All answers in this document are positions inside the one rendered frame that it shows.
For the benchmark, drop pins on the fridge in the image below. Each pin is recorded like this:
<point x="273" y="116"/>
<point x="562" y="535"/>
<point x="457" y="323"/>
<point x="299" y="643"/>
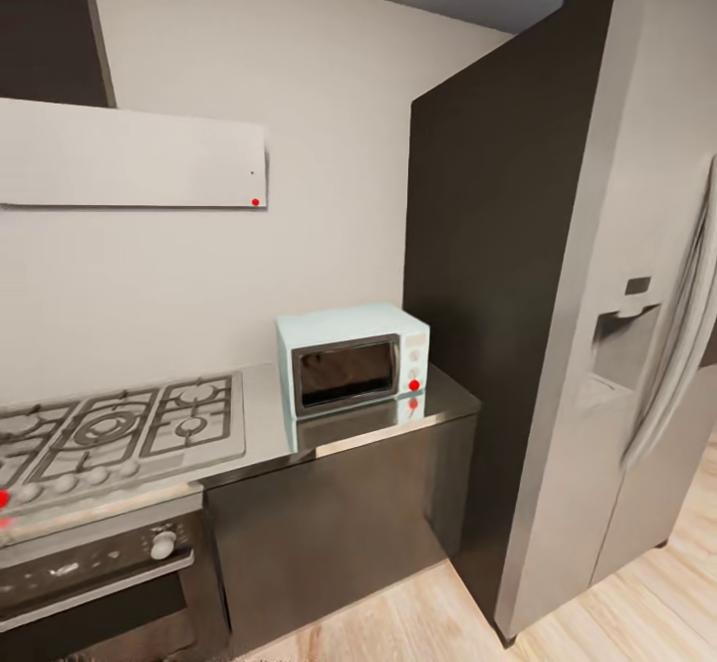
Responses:
<point x="561" y="247"/>

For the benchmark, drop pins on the burner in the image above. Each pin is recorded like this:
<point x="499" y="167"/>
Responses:
<point x="60" y="450"/>

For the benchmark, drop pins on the oven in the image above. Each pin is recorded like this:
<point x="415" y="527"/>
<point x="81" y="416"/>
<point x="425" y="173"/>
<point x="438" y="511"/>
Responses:
<point x="144" y="586"/>

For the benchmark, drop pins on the range hood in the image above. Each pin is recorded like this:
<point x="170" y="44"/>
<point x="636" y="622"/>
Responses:
<point x="63" y="140"/>

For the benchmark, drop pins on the microwave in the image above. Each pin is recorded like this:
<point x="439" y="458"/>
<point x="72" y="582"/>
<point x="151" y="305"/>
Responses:
<point x="334" y="358"/>

